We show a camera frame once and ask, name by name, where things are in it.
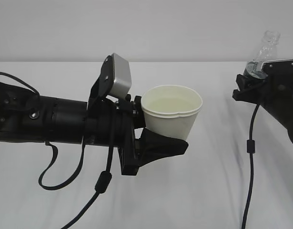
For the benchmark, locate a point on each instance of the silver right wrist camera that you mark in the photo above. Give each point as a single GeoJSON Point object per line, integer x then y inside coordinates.
{"type": "Point", "coordinates": [275, 66]}

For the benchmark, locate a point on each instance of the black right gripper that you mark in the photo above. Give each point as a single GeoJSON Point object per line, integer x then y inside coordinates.
{"type": "Point", "coordinates": [273, 88]}

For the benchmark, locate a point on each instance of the clear water bottle green label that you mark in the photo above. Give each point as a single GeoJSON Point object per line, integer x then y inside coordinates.
{"type": "Point", "coordinates": [267, 50]}

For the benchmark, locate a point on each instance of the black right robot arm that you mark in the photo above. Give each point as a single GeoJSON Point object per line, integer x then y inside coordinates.
{"type": "Point", "coordinates": [284, 115]}

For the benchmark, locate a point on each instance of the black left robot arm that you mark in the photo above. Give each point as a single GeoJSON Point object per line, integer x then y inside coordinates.
{"type": "Point", "coordinates": [109, 117]}

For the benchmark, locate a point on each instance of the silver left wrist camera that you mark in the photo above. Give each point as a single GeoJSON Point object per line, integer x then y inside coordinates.
{"type": "Point", "coordinates": [121, 77]}

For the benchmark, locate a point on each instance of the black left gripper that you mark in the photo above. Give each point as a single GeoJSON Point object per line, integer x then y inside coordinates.
{"type": "Point", "coordinates": [134, 153]}

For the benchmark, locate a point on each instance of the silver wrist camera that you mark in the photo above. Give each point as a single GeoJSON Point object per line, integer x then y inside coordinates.
{"type": "Point", "coordinates": [275, 66]}
{"type": "Point", "coordinates": [121, 77]}

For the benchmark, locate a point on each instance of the white paper cup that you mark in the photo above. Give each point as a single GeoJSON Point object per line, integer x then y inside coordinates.
{"type": "Point", "coordinates": [171, 110]}

